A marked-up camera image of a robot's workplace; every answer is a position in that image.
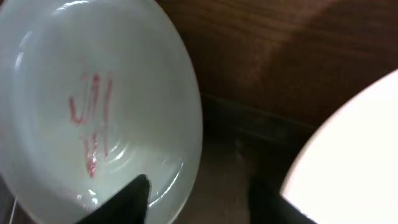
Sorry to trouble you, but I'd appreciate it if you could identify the large brown tray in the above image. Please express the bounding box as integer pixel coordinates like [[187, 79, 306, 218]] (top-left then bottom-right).
[[176, 94, 316, 224]]

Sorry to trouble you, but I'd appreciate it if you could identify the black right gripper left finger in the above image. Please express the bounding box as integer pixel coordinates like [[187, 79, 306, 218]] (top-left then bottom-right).
[[76, 174, 150, 224]]

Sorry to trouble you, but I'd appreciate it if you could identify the pale green plate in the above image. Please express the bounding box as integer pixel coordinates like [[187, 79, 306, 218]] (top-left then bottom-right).
[[1, 0, 203, 223]]

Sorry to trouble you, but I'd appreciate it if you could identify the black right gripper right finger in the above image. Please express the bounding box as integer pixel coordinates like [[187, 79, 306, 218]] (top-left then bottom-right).
[[248, 178, 315, 224]]

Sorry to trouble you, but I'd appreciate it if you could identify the cream plate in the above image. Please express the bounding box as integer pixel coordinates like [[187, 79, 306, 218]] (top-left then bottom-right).
[[280, 72, 397, 223]]

